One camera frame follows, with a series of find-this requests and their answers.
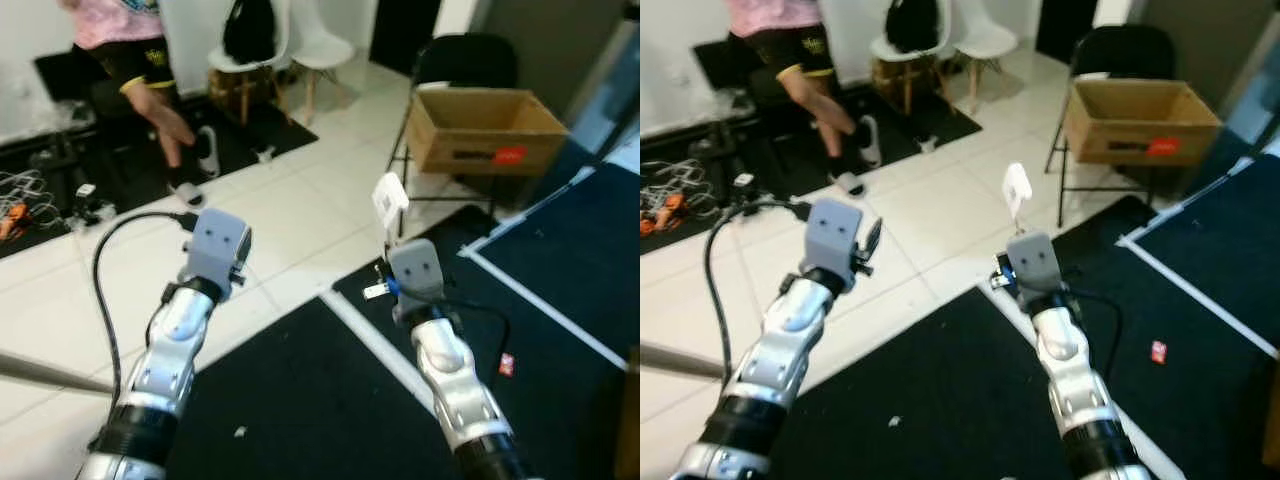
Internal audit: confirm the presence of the dark floor mat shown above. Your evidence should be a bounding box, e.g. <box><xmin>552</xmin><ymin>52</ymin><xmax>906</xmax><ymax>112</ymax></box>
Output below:
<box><xmin>160</xmin><ymin>293</ymin><xmax>473</xmax><ymax>480</ymax></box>
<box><xmin>978</xmin><ymin>150</ymin><xmax>1280</xmax><ymax>480</ymax></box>
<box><xmin>770</xmin><ymin>285</ymin><xmax>1076</xmax><ymax>480</ymax></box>
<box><xmin>333</xmin><ymin>160</ymin><xmax>641</xmax><ymax>480</ymax></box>
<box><xmin>0</xmin><ymin>95</ymin><xmax>321</xmax><ymax>263</ymax></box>
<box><xmin>640</xmin><ymin>85</ymin><xmax>983</xmax><ymax>241</ymax></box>

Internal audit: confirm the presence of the large open cardboard box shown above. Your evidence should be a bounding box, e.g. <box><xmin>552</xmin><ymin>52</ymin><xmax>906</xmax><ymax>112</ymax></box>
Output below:
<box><xmin>404</xmin><ymin>87</ymin><xmax>570</xmax><ymax>179</ymax></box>
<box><xmin>1062</xmin><ymin>77</ymin><xmax>1224</xmax><ymax>168</ymax></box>

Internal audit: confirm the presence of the orange tool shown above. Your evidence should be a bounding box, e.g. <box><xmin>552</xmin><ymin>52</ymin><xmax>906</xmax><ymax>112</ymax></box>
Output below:
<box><xmin>0</xmin><ymin>203</ymin><xmax>33</xmax><ymax>242</ymax></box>
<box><xmin>646</xmin><ymin>193</ymin><xmax>692</xmax><ymax>235</ymax></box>

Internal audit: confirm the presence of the grey pole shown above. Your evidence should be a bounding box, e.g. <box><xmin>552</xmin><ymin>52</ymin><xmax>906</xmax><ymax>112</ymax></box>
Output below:
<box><xmin>640</xmin><ymin>340</ymin><xmax>728</xmax><ymax>382</ymax></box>
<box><xmin>0</xmin><ymin>350</ymin><xmax>117</xmax><ymax>397</ymax></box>

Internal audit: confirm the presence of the person in pink shirt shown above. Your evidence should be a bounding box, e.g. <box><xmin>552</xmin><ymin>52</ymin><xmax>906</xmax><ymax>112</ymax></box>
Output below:
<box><xmin>724</xmin><ymin>0</ymin><xmax>883</xmax><ymax>198</ymax></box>
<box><xmin>58</xmin><ymin>0</ymin><xmax>222</xmax><ymax>209</ymax></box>

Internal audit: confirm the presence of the black backpack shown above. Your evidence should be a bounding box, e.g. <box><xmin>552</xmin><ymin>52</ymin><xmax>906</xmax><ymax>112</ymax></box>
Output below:
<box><xmin>884</xmin><ymin>0</ymin><xmax>942</xmax><ymax>55</ymax></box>
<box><xmin>221</xmin><ymin>0</ymin><xmax>279</xmax><ymax>65</ymax></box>

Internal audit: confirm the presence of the black folding chair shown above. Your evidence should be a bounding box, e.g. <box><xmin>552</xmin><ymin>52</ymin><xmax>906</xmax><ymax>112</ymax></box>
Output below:
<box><xmin>387</xmin><ymin>32</ymin><xmax>522</xmax><ymax>239</ymax></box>
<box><xmin>1044</xmin><ymin>24</ymin><xmax>1180</xmax><ymax>229</ymax></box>

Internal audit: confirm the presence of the black door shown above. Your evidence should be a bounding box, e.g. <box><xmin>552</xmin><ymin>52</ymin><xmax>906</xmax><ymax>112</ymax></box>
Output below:
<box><xmin>368</xmin><ymin>0</ymin><xmax>443</xmax><ymax>77</ymax></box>
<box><xmin>1034</xmin><ymin>0</ymin><xmax>1100</xmax><ymax>67</ymax></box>

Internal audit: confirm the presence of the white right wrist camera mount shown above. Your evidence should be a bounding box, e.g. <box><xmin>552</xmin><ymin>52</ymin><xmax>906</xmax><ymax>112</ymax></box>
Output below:
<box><xmin>1005</xmin><ymin>231</ymin><xmax>1064</xmax><ymax>303</ymax></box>
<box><xmin>387</xmin><ymin>239</ymin><xmax>444</xmax><ymax>323</ymax></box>

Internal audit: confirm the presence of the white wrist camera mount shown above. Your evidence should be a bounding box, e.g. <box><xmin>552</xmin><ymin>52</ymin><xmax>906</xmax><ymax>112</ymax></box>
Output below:
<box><xmin>387</xmin><ymin>239</ymin><xmax>444</xmax><ymax>323</ymax></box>
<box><xmin>1005</xmin><ymin>231</ymin><xmax>1064</xmax><ymax>303</ymax></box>
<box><xmin>804</xmin><ymin>197</ymin><xmax>864</xmax><ymax>278</ymax></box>
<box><xmin>184</xmin><ymin>208</ymin><xmax>252</xmax><ymax>293</ymax></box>

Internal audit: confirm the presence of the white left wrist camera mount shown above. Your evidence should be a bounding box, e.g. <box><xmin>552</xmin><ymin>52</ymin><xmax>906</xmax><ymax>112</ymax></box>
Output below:
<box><xmin>804</xmin><ymin>197</ymin><xmax>864</xmax><ymax>278</ymax></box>
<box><xmin>184</xmin><ymin>208</ymin><xmax>252</xmax><ymax>293</ymax></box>

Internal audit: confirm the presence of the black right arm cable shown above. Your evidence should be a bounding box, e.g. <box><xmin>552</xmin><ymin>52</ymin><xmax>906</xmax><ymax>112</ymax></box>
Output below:
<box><xmin>1060</xmin><ymin>286</ymin><xmax>1125</xmax><ymax>381</ymax></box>
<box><xmin>435</xmin><ymin>300</ymin><xmax>513</xmax><ymax>376</ymax></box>

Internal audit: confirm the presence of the white cable bundle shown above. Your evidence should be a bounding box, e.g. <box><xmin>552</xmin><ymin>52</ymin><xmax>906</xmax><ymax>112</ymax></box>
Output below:
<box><xmin>640</xmin><ymin>158</ymin><xmax>706</xmax><ymax>201</ymax></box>
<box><xmin>0</xmin><ymin>168</ymin><xmax>63</xmax><ymax>216</ymax></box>

